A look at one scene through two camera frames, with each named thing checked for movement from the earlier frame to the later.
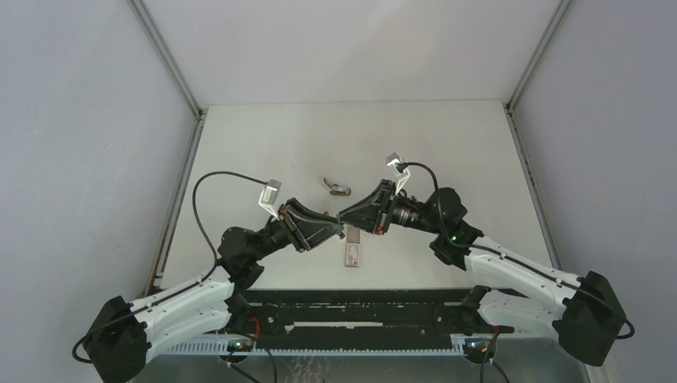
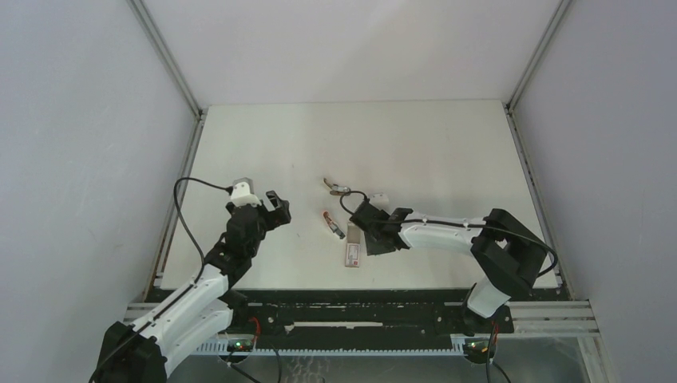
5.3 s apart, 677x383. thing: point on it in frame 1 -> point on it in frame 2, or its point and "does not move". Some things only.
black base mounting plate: x=363 y=312 does not move
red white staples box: x=352 y=251 does not move
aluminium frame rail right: x=522 y=84 does not move
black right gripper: x=374 y=213 -> x=373 y=249
